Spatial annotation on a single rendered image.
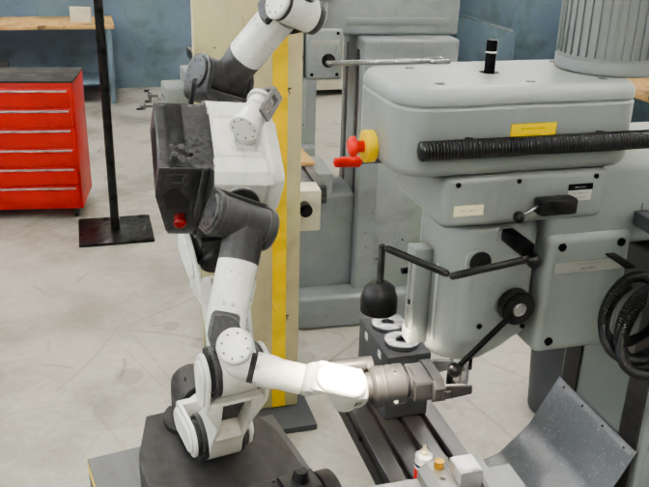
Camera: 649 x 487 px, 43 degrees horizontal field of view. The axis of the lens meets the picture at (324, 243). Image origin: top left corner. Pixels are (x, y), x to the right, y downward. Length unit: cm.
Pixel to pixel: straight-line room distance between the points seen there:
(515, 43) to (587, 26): 727
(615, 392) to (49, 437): 257
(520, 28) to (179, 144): 719
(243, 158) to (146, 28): 865
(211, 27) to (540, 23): 616
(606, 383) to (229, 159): 100
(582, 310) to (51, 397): 289
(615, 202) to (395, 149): 47
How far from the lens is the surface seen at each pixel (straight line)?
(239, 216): 176
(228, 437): 245
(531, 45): 897
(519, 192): 153
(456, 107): 142
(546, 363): 383
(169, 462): 265
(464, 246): 156
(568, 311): 170
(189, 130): 191
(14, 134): 610
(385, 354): 211
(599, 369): 202
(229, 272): 175
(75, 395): 408
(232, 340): 171
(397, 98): 141
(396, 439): 213
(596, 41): 160
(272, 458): 264
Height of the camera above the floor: 217
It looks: 23 degrees down
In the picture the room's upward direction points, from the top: 2 degrees clockwise
